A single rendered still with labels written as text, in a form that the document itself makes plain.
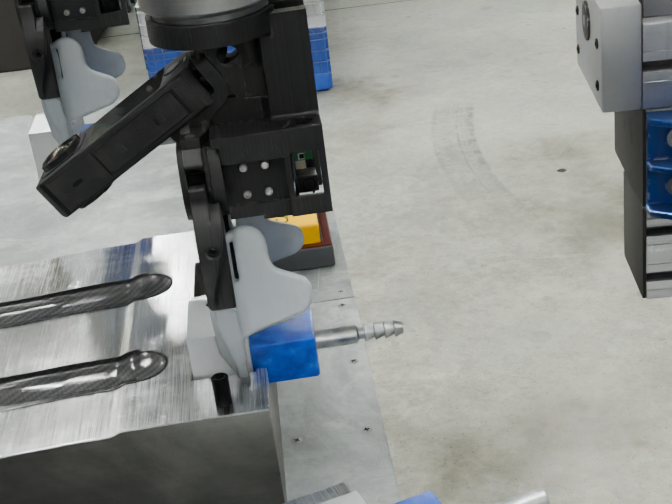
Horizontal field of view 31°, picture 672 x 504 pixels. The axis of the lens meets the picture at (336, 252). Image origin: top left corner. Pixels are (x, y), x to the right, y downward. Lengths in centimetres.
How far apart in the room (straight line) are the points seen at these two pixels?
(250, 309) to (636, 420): 158
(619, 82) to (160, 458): 51
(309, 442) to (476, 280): 190
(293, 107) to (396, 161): 270
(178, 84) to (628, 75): 47
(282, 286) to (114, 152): 12
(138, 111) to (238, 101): 5
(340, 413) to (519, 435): 136
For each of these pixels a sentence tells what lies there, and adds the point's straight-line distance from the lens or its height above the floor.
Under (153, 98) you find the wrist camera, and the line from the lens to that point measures 66.
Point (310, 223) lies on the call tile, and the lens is 102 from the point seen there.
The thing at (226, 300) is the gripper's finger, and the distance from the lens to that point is 67.
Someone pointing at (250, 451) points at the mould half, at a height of 86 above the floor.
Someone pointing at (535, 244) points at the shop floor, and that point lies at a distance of 283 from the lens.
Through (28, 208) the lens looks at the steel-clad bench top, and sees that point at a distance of 127.
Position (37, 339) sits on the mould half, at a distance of 82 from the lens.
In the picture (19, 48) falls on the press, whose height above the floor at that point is 9.
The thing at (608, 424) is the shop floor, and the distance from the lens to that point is 220.
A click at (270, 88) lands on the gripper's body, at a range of 66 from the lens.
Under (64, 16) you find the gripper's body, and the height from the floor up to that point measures 105.
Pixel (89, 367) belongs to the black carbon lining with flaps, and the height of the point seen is 89.
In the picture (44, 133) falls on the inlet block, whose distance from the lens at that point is 98.
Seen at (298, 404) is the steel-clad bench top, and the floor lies 80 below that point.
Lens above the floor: 126
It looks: 26 degrees down
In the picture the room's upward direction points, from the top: 7 degrees counter-clockwise
